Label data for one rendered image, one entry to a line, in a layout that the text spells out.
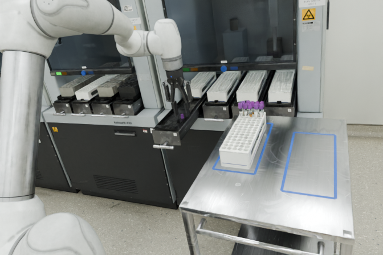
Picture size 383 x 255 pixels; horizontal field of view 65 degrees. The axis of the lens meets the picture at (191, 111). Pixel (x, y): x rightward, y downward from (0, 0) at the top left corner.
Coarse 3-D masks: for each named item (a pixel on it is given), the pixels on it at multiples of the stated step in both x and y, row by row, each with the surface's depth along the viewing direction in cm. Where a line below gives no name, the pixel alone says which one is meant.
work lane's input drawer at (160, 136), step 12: (192, 96) 161; (204, 96) 163; (180, 108) 155; (192, 108) 149; (168, 120) 144; (180, 120) 142; (192, 120) 145; (156, 132) 136; (168, 132) 133; (180, 132) 133; (168, 144) 136; (180, 144) 134
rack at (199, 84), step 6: (204, 72) 183; (210, 72) 181; (198, 78) 176; (204, 78) 174; (210, 78) 174; (216, 78) 184; (192, 84) 168; (198, 84) 165; (204, 84) 165; (210, 84) 174; (192, 90) 160; (198, 90) 159; (204, 90) 172; (198, 96) 160
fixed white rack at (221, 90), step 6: (222, 78) 169; (228, 78) 167; (234, 78) 165; (216, 84) 162; (222, 84) 160; (228, 84) 159; (234, 84) 168; (210, 90) 156; (216, 90) 153; (222, 90) 152; (228, 90) 153; (210, 96) 152; (216, 96) 151; (222, 96) 150; (228, 96) 154
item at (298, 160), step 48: (288, 144) 107; (336, 144) 103; (192, 192) 92; (240, 192) 88; (288, 192) 85; (336, 192) 83; (192, 240) 92; (240, 240) 78; (288, 240) 135; (336, 240) 71
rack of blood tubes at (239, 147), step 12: (240, 120) 118; (252, 120) 115; (264, 120) 118; (240, 132) 108; (252, 132) 107; (228, 144) 102; (240, 144) 101; (252, 144) 100; (228, 156) 99; (240, 156) 97; (252, 156) 101
